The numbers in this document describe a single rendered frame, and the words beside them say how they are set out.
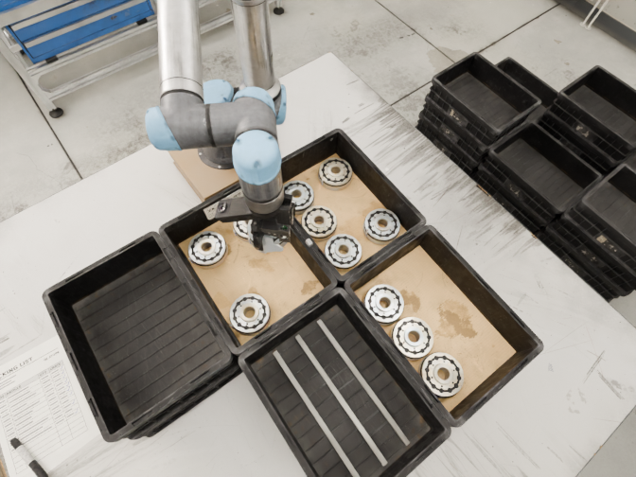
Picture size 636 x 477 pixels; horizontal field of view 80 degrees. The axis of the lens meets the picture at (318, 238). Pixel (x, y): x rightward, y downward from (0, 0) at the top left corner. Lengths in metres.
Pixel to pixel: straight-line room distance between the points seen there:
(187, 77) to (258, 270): 0.54
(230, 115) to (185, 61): 0.13
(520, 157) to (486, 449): 1.34
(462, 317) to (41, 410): 1.14
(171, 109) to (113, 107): 2.10
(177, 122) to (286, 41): 2.35
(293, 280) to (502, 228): 0.74
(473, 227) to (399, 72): 1.68
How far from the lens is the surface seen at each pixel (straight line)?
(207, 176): 1.28
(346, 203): 1.16
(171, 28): 0.81
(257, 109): 0.70
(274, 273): 1.06
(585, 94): 2.36
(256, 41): 1.04
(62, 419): 1.29
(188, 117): 0.71
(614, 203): 2.01
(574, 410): 1.34
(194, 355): 1.04
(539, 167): 2.09
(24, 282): 1.46
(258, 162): 0.60
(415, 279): 1.09
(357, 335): 1.02
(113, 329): 1.13
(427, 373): 1.01
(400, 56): 2.97
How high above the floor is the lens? 1.82
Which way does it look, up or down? 65 degrees down
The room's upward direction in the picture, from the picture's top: 3 degrees clockwise
